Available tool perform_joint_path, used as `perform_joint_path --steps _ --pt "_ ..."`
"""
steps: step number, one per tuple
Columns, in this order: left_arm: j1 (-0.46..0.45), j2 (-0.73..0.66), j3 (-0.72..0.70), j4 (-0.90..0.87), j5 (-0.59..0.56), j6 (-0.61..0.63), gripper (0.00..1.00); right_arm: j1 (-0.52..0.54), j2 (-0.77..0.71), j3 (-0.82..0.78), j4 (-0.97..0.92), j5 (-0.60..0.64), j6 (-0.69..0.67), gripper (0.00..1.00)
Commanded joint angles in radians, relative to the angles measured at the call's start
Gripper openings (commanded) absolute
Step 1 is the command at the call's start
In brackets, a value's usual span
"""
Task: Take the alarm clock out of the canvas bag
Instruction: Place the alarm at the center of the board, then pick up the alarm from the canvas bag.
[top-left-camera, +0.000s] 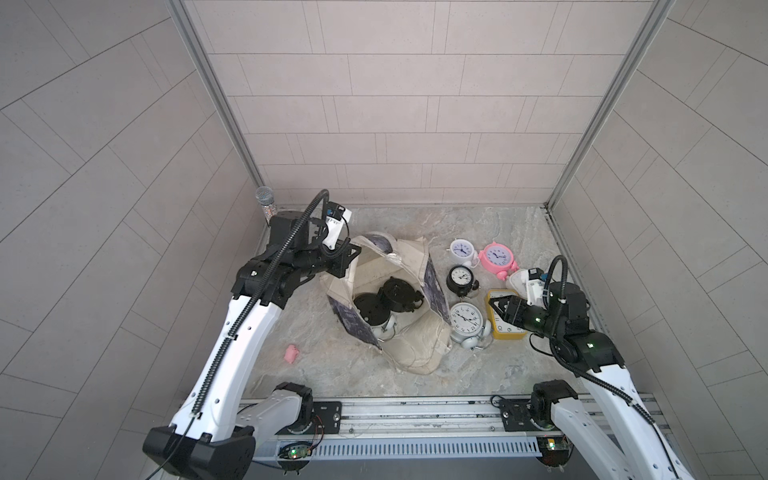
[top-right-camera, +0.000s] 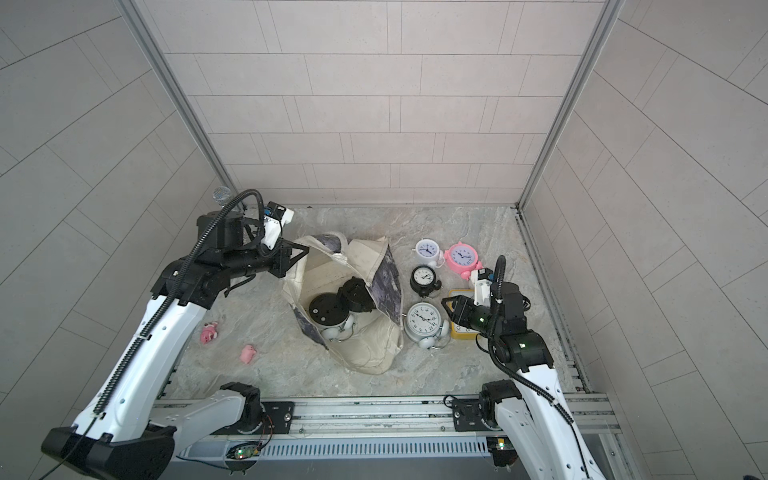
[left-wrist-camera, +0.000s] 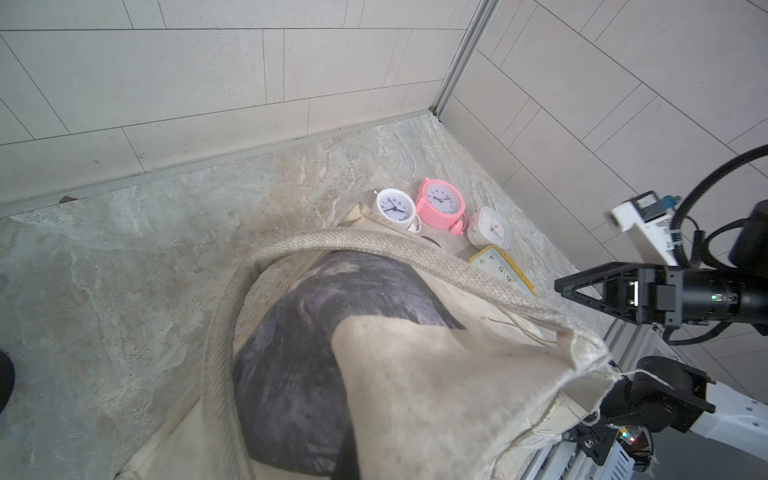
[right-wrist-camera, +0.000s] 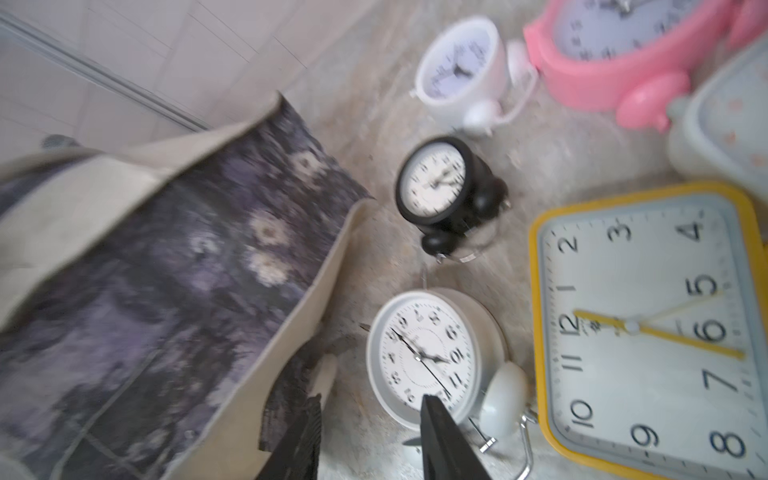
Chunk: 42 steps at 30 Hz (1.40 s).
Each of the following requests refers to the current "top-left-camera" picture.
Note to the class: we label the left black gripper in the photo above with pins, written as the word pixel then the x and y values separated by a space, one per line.
pixel 340 257

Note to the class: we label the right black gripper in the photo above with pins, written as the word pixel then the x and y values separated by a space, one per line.
pixel 511 303

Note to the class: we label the yellow rectangular alarm clock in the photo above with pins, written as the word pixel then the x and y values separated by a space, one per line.
pixel 505 333

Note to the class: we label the small white alarm clock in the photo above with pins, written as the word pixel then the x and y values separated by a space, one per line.
pixel 517 281

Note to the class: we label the large white twin-bell clock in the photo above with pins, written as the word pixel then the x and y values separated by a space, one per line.
pixel 470 329

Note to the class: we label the pink alarm clock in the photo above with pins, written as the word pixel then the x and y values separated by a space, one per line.
pixel 499 260

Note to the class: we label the black alarm clock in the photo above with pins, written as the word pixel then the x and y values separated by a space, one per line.
pixel 461 281

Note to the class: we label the beige canvas tote bag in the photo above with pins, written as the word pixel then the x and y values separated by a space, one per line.
pixel 422 337

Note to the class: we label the white twin-bell alarm clock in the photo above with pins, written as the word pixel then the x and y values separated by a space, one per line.
pixel 464 253

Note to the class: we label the large black round clock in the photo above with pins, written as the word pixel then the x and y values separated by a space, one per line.
pixel 399 296

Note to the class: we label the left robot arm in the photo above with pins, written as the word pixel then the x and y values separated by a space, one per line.
pixel 260 293

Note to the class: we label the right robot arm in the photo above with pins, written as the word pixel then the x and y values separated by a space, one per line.
pixel 635 448

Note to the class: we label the silver clock black back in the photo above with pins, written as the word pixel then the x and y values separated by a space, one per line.
pixel 377 315

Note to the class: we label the glitter microphone on stand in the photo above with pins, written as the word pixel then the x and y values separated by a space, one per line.
pixel 265 198

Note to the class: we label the small pink eraser piece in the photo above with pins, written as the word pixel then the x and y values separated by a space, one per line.
pixel 291 354

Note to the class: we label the right circuit board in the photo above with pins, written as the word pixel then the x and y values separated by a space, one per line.
pixel 555 451

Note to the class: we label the circuit board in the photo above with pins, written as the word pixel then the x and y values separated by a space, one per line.
pixel 296 451
pixel 555 451

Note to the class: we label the left circuit board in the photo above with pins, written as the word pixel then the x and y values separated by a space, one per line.
pixel 296 451

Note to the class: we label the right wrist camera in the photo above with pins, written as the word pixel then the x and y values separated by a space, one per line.
pixel 534 286

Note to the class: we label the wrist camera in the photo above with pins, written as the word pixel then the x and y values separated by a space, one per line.
pixel 336 218
pixel 534 286

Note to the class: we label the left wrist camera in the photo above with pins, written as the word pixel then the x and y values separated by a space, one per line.
pixel 336 218

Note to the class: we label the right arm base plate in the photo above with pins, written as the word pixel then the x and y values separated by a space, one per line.
pixel 528 414

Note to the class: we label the aluminium mounting rail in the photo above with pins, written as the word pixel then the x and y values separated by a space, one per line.
pixel 414 420

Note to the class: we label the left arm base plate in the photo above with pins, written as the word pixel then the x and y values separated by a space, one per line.
pixel 324 415

